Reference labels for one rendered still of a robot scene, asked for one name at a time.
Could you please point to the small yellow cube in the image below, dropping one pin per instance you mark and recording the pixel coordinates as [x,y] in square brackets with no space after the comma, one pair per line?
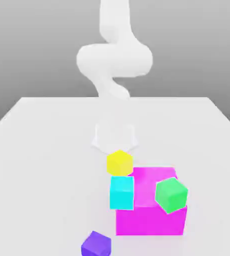
[119,163]

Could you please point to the large magenta box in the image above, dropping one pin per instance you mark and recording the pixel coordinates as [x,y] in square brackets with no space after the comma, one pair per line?
[150,220]

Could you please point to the small green cube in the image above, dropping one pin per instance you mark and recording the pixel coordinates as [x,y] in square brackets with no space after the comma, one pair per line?
[170,195]

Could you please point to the small purple cube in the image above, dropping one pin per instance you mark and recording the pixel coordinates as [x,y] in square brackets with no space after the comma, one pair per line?
[96,245]

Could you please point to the small cyan cube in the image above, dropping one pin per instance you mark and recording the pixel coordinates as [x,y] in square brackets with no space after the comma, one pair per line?
[121,193]

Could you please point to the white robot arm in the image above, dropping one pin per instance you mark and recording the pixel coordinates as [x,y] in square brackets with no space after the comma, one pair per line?
[114,58]

